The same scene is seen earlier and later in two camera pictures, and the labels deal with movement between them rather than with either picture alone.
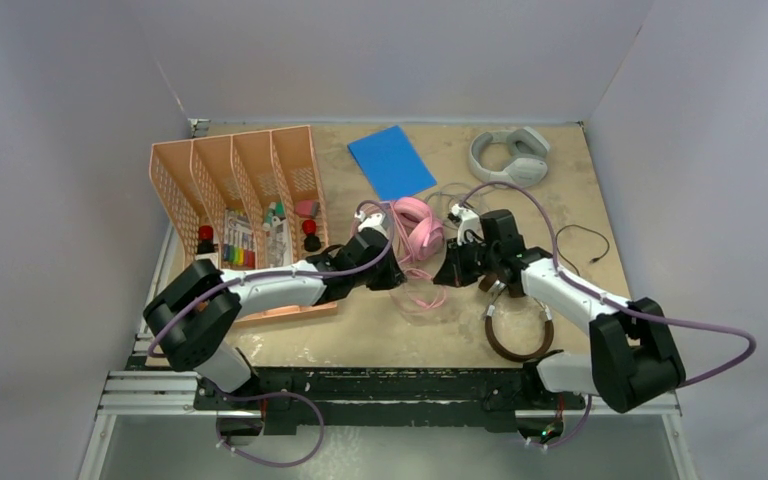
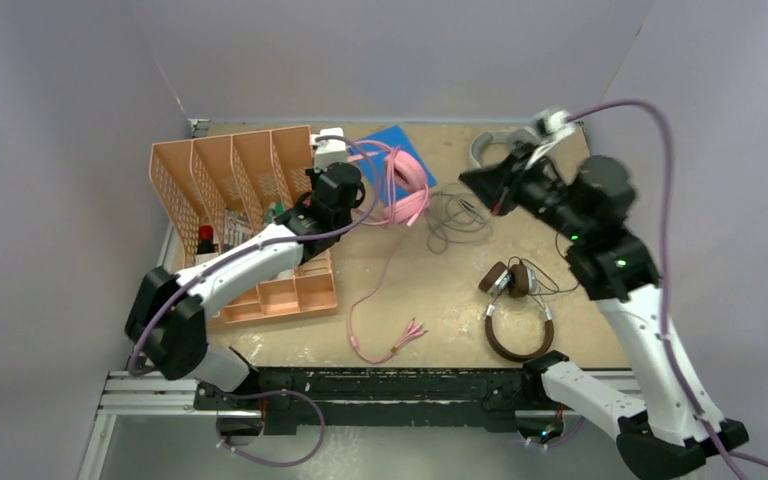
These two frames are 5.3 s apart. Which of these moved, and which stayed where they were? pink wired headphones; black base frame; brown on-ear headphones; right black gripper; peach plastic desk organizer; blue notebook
Moved: pink wired headphones; right black gripper
Stayed: black base frame; peach plastic desk organizer; brown on-ear headphones; blue notebook
